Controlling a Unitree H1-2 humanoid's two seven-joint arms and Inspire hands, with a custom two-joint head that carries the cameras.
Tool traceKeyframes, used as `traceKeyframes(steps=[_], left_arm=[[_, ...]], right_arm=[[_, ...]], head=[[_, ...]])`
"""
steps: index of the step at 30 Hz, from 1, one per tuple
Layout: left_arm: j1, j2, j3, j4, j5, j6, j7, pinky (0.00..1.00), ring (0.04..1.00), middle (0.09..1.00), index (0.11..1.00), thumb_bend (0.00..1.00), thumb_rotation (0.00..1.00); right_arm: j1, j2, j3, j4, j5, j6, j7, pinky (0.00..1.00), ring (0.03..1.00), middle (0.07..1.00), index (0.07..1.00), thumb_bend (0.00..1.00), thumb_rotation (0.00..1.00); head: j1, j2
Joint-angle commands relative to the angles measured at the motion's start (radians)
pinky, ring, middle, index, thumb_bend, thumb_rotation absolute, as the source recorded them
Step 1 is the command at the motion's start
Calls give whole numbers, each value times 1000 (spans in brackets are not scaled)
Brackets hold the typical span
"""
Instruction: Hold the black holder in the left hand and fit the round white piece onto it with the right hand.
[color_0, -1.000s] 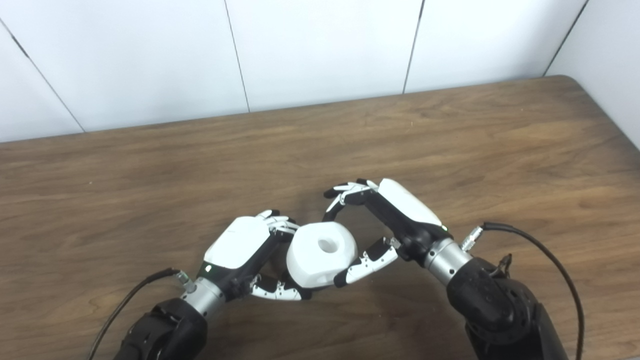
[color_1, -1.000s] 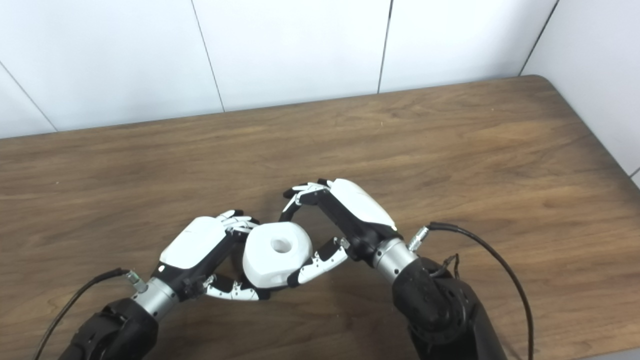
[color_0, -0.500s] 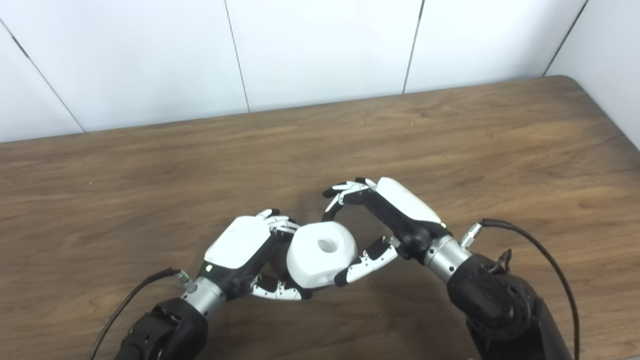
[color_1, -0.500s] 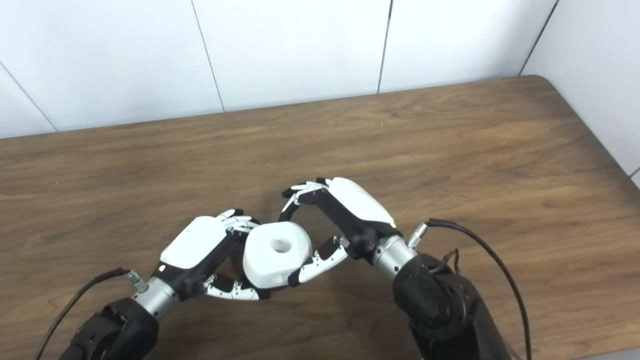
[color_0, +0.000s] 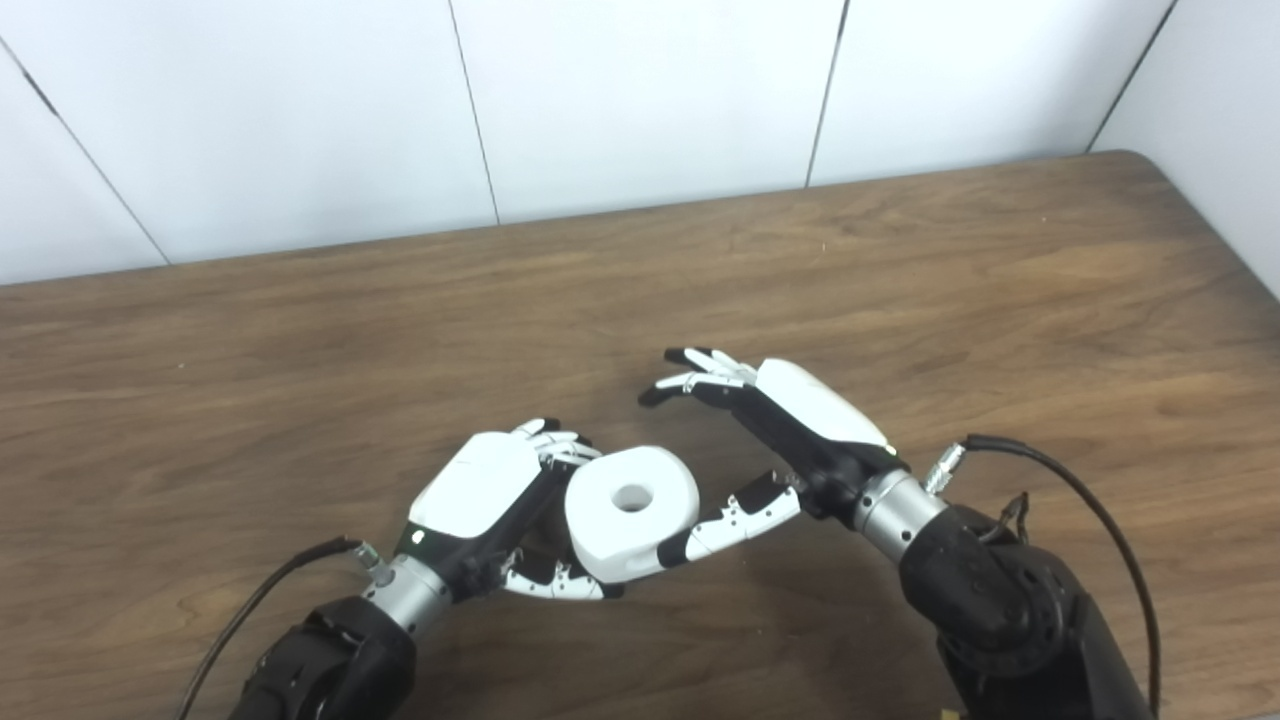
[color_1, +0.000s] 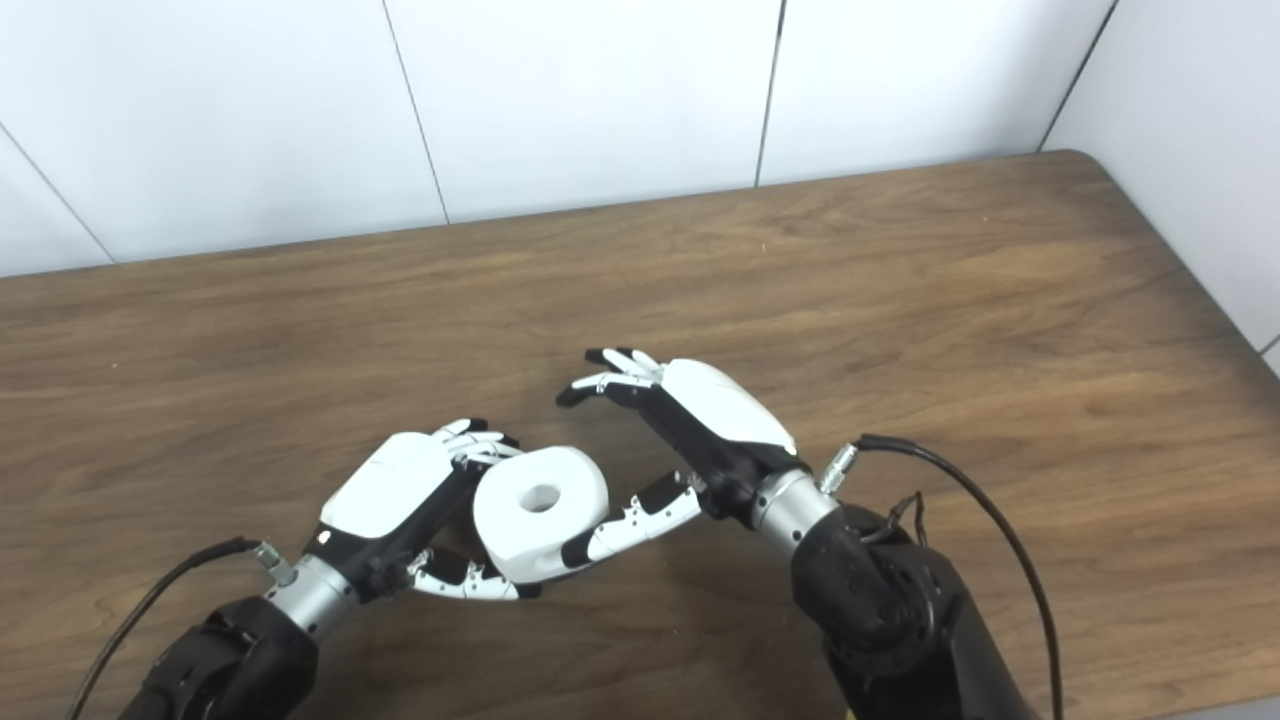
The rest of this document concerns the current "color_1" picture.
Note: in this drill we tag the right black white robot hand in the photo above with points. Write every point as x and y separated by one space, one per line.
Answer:
720 420

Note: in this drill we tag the round white piece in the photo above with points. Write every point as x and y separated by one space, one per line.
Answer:
540 530

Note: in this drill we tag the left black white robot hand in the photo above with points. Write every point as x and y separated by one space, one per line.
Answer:
385 490

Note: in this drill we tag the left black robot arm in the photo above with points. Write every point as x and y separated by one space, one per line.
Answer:
230 660

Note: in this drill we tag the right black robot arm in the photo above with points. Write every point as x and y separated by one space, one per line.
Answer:
890 610

